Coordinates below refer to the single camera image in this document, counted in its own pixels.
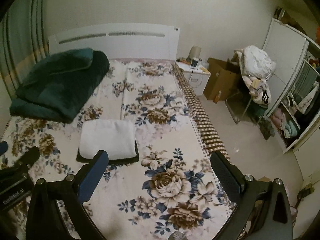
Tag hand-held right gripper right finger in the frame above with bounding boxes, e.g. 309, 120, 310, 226
210, 150, 293, 240

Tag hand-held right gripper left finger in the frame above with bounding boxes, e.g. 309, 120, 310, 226
25, 150, 109, 240

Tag white knit sweater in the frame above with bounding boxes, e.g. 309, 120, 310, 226
79, 119, 138, 157

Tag stack of folded clothes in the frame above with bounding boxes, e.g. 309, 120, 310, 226
272, 107, 301, 139

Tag hanging clothes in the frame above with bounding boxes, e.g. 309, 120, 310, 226
285, 81, 320, 115

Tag pile of clothes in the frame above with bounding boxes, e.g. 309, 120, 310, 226
235, 45, 277, 105

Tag black folded cloth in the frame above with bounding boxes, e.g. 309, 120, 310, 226
76, 137, 140, 165

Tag brown checkered bed sheet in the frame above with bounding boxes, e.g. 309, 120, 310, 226
172, 61, 231, 162

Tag pair of dark shoes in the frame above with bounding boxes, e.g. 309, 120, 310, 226
259, 118, 276, 141

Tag dark green quilt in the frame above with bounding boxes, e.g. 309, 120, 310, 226
9, 48, 110, 124

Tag metal folding chair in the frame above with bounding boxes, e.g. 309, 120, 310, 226
225, 51, 269, 126

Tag bed with floral sheet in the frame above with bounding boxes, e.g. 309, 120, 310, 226
0, 59, 238, 240

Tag green cloth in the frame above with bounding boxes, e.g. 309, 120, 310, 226
249, 102, 267, 117

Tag large cardboard box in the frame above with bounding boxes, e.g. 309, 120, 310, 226
203, 57, 244, 103

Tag white nightstand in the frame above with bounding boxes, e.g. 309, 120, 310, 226
175, 58, 211, 96

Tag dark green pillow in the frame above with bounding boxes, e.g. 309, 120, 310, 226
32, 48, 94, 75

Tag green curtain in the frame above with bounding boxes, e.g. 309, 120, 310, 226
0, 0, 51, 91

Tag beige table lamp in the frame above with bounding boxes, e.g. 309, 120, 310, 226
189, 45, 202, 60

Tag white wardrobe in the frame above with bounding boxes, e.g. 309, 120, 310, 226
261, 17, 320, 154

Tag things atop wardrobe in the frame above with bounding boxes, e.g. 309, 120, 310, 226
274, 6, 308, 35

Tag white bed frame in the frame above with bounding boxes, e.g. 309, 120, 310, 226
48, 24, 180, 61

